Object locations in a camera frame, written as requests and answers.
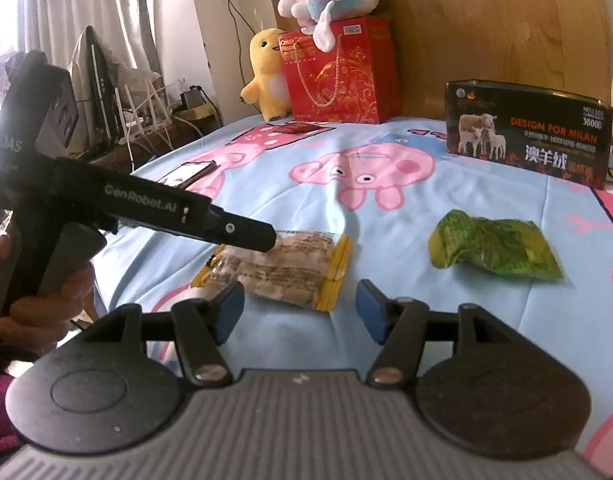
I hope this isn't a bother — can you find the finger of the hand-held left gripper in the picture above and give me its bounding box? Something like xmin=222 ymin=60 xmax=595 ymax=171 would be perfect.
xmin=209 ymin=204 xmax=278 ymax=254

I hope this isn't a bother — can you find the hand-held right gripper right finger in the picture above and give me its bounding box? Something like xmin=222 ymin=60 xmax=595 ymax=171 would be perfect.
xmin=355 ymin=279 xmax=513 ymax=387

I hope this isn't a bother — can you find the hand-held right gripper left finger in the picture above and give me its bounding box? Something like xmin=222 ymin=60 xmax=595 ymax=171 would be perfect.
xmin=94 ymin=282 xmax=247 ymax=388

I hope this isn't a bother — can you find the yellow-edged clear biscuit packet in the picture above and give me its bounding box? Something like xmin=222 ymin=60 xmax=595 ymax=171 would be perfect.
xmin=194 ymin=230 xmax=355 ymax=314

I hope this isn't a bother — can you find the crinkled green snack packet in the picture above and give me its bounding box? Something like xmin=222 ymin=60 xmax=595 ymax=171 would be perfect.
xmin=428 ymin=209 xmax=566 ymax=284

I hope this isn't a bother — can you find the black printed tin box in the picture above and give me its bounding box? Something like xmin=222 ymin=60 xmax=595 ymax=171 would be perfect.
xmin=445 ymin=79 xmax=613 ymax=191

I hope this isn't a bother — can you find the person's left hand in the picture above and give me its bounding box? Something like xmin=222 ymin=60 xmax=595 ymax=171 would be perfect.
xmin=0 ymin=232 xmax=95 ymax=362

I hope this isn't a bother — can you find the printed blanket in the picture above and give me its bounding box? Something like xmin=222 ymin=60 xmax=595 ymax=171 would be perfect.
xmin=94 ymin=112 xmax=613 ymax=471

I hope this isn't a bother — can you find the black upright panel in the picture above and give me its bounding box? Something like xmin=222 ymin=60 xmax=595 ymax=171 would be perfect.
xmin=86 ymin=27 xmax=118 ymax=152

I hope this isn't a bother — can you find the smartphone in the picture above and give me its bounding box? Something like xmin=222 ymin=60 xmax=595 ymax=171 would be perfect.
xmin=156 ymin=160 xmax=218 ymax=190

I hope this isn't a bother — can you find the white router with antennas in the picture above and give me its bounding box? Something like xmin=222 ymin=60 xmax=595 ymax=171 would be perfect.
xmin=114 ymin=72 xmax=175 ymax=142

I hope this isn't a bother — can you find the pale curtain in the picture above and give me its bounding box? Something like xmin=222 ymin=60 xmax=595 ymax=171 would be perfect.
xmin=0 ymin=0 xmax=162 ymax=77

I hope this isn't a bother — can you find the grey power adapter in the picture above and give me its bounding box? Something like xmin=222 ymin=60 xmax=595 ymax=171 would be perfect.
xmin=181 ymin=87 xmax=210 ymax=109

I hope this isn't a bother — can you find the yellow plush toy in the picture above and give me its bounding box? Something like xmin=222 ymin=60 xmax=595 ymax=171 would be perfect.
xmin=240 ymin=27 xmax=292 ymax=122

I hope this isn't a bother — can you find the red gift bag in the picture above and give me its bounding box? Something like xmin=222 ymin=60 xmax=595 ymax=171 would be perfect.
xmin=277 ymin=16 xmax=402 ymax=126

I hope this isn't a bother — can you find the wooden headboard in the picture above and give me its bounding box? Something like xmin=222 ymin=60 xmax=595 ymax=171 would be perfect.
xmin=259 ymin=0 xmax=613 ymax=125

